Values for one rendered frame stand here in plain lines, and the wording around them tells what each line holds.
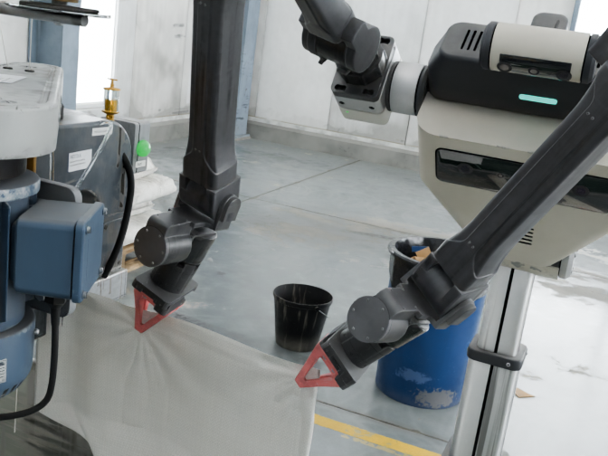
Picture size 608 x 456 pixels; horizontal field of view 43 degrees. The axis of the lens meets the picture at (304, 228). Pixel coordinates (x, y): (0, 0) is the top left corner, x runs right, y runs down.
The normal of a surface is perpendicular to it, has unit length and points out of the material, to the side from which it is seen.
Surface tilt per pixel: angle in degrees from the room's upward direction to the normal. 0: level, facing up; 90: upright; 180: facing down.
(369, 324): 75
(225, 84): 104
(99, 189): 90
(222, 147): 99
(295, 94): 90
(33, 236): 90
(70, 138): 90
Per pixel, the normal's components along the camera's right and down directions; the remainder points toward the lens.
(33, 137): 0.89, 0.22
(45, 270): 0.02, 0.26
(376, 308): -0.52, -0.11
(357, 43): 0.80, 0.45
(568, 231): -0.38, 0.76
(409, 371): -0.45, 0.22
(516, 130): -0.15, -0.61
